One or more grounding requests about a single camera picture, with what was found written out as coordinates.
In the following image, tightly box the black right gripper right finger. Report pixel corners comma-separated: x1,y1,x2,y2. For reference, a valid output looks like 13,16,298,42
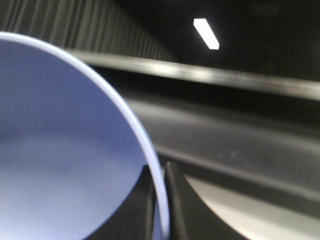
164,161,240,240

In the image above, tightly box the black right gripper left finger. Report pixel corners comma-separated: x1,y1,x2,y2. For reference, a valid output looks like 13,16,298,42
87,165,155,240

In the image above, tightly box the light blue ribbed bowl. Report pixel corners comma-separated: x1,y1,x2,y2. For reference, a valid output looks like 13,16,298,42
0,32,170,240

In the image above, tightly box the bright ceiling light panel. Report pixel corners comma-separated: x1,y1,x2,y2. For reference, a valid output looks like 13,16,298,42
193,18,220,50

